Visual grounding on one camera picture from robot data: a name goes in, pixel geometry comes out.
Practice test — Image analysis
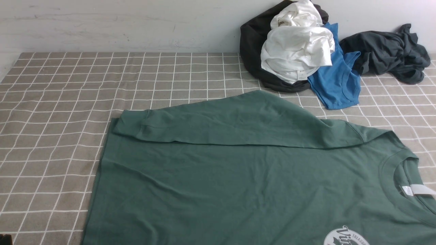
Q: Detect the blue tank top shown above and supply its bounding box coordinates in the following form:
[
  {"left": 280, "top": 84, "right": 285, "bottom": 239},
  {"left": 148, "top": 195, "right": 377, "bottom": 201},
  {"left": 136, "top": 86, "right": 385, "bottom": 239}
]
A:
[{"left": 308, "top": 23, "right": 361, "bottom": 110}]

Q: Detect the grey checked tablecloth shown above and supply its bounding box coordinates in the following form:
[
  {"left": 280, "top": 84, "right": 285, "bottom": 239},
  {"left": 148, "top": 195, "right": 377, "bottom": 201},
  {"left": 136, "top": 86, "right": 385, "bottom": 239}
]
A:
[{"left": 0, "top": 52, "right": 436, "bottom": 245}]

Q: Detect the black garment under pile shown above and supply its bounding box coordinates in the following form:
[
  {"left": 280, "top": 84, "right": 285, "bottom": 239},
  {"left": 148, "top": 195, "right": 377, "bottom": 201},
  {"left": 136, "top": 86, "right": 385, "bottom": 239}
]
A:
[{"left": 239, "top": 0, "right": 329, "bottom": 93}]

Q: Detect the white crumpled shirt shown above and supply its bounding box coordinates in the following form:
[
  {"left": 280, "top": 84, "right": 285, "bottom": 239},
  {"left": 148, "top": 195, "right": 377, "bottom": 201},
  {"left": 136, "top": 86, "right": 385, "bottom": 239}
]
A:
[{"left": 260, "top": 0, "right": 335, "bottom": 84}]

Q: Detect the green long-sleeved shirt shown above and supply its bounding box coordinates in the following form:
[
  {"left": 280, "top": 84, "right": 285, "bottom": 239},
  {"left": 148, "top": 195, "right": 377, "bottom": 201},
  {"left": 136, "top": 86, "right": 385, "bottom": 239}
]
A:
[{"left": 81, "top": 90, "right": 435, "bottom": 245}]

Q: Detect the dark grey crumpled shirt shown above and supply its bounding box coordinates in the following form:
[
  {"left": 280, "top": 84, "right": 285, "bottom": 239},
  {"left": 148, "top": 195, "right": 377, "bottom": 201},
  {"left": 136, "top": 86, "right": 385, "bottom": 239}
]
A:
[{"left": 339, "top": 23, "right": 431, "bottom": 85}]

